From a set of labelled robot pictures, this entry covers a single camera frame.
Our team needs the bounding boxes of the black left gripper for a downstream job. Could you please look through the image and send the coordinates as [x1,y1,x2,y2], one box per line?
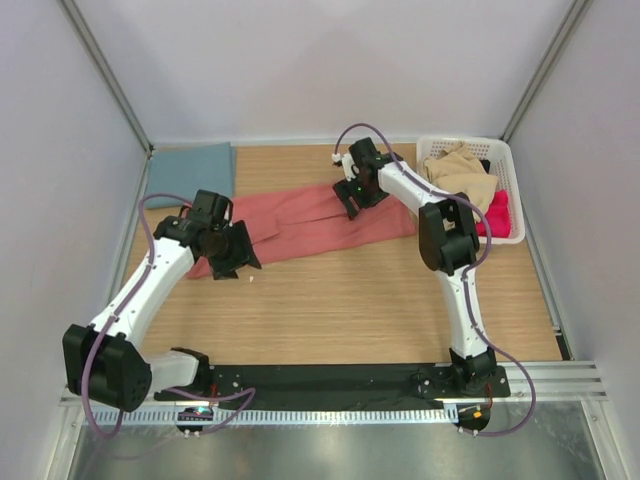
[203,220,260,280]

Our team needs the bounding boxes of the salmon red t-shirt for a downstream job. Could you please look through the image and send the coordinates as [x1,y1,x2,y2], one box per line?
[185,182,419,281]

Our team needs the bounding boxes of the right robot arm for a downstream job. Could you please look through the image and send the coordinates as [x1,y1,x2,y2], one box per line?
[331,138,497,396]

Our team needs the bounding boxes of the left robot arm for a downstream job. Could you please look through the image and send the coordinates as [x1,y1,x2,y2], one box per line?
[62,190,261,412]

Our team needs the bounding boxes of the beige t-shirt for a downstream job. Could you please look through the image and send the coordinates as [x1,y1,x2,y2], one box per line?
[417,142,498,214]

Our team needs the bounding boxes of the folded blue-grey t-shirt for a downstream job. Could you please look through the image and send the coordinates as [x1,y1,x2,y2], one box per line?
[145,143,236,202]

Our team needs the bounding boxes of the black garment in basket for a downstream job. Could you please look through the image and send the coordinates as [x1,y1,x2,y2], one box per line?
[480,159,491,174]

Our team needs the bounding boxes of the magenta pink t-shirt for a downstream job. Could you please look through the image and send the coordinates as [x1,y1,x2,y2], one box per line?
[484,190,512,238]

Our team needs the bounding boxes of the white plastic laundry basket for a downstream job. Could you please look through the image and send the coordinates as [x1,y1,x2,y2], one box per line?
[416,135,525,245]

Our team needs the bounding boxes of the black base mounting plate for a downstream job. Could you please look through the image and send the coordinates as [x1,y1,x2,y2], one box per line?
[182,363,510,412]

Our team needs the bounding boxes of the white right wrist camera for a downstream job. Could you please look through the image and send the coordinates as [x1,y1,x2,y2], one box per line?
[331,153,359,181]

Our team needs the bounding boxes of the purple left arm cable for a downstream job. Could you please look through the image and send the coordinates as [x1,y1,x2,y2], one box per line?
[79,193,257,440]

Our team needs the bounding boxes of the perforated cable duct strip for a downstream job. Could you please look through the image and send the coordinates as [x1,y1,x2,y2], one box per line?
[82,405,459,426]

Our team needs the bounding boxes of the right aluminium frame post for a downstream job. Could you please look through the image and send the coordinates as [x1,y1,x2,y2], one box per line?
[500,0,593,143]

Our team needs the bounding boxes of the aluminium frame post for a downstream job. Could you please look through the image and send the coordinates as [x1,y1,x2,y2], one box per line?
[58,0,154,158]
[500,0,593,143]

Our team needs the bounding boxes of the aluminium front rail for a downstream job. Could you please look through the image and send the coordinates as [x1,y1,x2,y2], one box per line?
[59,360,609,407]

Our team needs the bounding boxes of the left aluminium frame post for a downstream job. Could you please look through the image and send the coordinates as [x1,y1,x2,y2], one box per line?
[58,0,154,158]

